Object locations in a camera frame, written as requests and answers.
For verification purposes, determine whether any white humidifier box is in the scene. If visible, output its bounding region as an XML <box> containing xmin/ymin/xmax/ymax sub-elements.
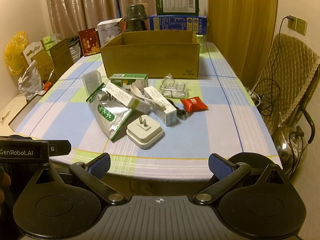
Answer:
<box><xmin>97</xmin><ymin>18</ymin><xmax>125</xmax><ymax>48</ymax></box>

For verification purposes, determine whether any blue printed box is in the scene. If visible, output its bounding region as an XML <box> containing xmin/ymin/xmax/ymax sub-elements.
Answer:
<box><xmin>149</xmin><ymin>15</ymin><xmax>208</xmax><ymax>36</ymax></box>

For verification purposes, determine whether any green tissue pack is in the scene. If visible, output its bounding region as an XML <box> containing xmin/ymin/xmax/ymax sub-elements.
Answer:
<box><xmin>41</xmin><ymin>34</ymin><xmax>60</xmax><ymax>48</ymax></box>

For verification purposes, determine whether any clear plastic case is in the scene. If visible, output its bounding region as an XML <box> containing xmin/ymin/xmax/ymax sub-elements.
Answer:
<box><xmin>82</xmin><ymin>71</ymin><xmax>102</xmax><ymax>98</ymax></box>

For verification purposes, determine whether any green and white medicine box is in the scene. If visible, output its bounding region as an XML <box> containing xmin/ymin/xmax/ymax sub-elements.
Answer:
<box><xmin>109</xmin><ymin>73</ymin><xmax>149</xmax><ymax>96</ymax></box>

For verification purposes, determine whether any red gift box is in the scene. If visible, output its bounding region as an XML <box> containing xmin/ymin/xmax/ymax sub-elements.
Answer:
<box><xmin>78</xmin><ymin>27</ymin><xmax>101</xmax><ymax>56</ymax></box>

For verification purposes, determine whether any brown carton with white flap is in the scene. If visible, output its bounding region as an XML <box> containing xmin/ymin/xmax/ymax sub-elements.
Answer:
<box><xmin>22</xmin><ymin>42</ymin><xmax>56</xmax><ymax>83</ymax></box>

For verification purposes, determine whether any steel kettle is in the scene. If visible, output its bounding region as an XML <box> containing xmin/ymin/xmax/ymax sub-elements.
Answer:
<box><xmin>271</xmin><ymin>126</ymin><xmax>313</xmax><ymax>176</ymax></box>

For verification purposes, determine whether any white speckled spoon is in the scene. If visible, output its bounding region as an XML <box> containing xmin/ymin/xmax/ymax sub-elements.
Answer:
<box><xmin>131</xmin><ymin>85</ymin><xmax>167</xmax><ymax>110</ymax></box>

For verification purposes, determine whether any beige wall outlet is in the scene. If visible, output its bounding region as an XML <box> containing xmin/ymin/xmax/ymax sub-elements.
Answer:
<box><xmin>296</xmin><ymin>18</ymin><xmax>308</xmax><ymax>36</ymax></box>

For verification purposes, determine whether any golden curtain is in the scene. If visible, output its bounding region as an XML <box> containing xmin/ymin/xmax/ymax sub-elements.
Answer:
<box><xmin>208</xmin><ymin>0</ymin><xmax>279</xmax><ymax>88</ymax></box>

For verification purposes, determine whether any orange handled screwdriver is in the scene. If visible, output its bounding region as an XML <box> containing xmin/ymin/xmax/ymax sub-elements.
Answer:
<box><xmin>43</xmin><ymin>69</ymin><xmax>55</xmax><ymax>91</ymax></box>

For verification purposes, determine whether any black charger cable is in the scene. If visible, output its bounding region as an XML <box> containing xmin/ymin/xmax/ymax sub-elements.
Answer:
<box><xmin>251</xmin><ymin>16</ymin><xmax>296</xmax><ymax>117</ymax></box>

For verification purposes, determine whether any checkered cloth desktop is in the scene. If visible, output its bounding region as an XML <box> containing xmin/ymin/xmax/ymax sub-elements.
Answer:
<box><xmin>9</xmin><ymin>41</ymin><xmax>284</xmax><ymax>180</ymax></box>

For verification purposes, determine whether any dark glass vase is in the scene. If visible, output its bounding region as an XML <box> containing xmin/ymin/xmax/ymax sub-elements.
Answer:
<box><xmin>122</xmin><ymin>3</ymin><xmax>148</xmax><ymax>33</ymax></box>

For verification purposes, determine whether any white power strip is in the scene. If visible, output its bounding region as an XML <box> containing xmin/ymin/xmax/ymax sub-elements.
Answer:
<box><xmin>246</xmin><ymin>87</ymin><xmax>262</xmax><ymax>106</ymax></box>

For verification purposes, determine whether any chair with quilted cover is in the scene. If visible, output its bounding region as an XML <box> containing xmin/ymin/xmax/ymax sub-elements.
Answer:
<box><xmin>252</xmin><ymin>33</ymin><xmax>320</xmax><ymax>131</ymax></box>

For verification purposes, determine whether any metal wire rack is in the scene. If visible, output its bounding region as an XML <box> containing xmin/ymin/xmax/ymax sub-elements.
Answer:
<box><xmin>159</xmin><ymin>73</ymin><xmax>188</xmax><ymax>98</ymax></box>

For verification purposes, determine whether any long white carton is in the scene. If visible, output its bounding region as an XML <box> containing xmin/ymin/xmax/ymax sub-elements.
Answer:
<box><xmin>143</xmin><ymin>86</ymin><xmax>178</xmax><ymax>127</ymax></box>

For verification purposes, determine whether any silver foil pouch green label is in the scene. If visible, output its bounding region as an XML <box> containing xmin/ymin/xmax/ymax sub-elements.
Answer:
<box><xmin>86</xmin><ymin>83</ymin><xmax>135</xmax><ymax>142</ymax></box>

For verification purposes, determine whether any clear plastic bag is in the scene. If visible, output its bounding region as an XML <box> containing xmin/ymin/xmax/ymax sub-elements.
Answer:
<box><xmin>17</xmin><ymin>60</ymin><xmax>42</xmax><ymax>101</ymax></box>

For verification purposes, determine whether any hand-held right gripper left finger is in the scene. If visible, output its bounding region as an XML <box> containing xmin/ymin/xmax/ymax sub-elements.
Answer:
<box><xmin>34</xmin><ymin>152</ymin><xmax>128</xmax><ymax>206</ymax></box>

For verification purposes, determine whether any cardboard box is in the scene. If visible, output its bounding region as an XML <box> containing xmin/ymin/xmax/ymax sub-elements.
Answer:
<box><xmin>100</xmin><ymin>30</ymin><xmax>200</xmax><ymax>79</ymax></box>

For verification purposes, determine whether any red candy packet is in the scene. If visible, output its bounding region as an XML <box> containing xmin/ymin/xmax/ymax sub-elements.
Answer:
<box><xmin>180</xmin><ymin>96</ymin><xmax>209</xmax><ymax>113</ymax></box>

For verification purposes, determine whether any dark green printed box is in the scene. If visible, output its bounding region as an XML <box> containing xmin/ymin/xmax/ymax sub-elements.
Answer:
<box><xmin>155</xmin><ymin>0</ymin><xmax>200</xmax><ymax>16</ymax></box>

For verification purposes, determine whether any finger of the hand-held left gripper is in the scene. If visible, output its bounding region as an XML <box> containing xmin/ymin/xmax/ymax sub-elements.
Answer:
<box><xmin>49</xmin><ymin>140</ymin><xmax>71</xmax><ymax>157</ymax></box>

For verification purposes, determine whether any person's left hand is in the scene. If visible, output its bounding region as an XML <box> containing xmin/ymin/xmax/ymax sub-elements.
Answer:
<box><xmin>0</xmin><ymin>168</ymin><xmax>12</xmax><ymax>205</ymax></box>

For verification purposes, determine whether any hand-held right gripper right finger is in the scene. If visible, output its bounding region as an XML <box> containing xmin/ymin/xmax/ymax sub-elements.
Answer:
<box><xmin>194</xmin><ymin>153</ymin><xmax>291</xmax><ymax>205</ymax></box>

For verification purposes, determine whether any yellow plastic bag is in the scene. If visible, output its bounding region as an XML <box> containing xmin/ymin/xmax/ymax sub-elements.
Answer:
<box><xmin>4</xmin><ymin>31</ymin><xmax>30</xmax><ymax>76</ymax></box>

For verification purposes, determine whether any beige curtain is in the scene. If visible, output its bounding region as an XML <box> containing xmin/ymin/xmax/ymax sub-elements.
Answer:
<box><xmin>44</xmin><ymin>0</ymin><xmax>209</xmax><ymax>40</ymax></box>

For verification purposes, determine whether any white box with green edge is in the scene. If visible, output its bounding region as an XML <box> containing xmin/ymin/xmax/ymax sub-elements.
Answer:
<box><xmin>105</xmin><ymin>82</ymin><xmax>151</xmax><ymax>113</ymax></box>

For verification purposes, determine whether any light green packet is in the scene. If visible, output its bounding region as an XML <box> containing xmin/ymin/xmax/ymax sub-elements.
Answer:
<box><xmin>196</xmin><ymin>33</ymin><xmax>207</xmax><ymax>53</ymax></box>

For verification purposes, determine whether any white power adapter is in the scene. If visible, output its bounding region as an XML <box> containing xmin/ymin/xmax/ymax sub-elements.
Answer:
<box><xmin>126</xmin><ymin>114</ymin><xmax>164</xmax><ymax>150</ymax></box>

